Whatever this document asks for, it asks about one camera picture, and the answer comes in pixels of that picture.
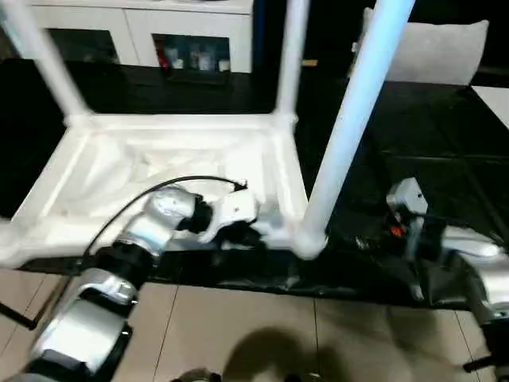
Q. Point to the white plastic table leg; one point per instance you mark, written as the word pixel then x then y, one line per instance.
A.
pixel 358 119
pixel 10 242
pixel 292 59
pixel 43 59

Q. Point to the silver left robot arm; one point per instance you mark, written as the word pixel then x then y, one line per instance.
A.
pixel 119 246

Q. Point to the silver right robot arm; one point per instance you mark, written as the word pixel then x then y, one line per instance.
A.
pixel 477 262

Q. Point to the grey left robot leg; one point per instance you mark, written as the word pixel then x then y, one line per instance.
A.
pixel 199 376

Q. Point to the white flat board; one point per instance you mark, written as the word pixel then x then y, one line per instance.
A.
pixel 493 105

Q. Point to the small tan block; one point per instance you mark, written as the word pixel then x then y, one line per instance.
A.
pixel 309 62

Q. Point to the grey cushion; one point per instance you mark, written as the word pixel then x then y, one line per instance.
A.
pixel 437 51

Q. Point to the white cabinet with glass doors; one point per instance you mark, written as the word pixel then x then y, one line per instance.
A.
pixel 139 20

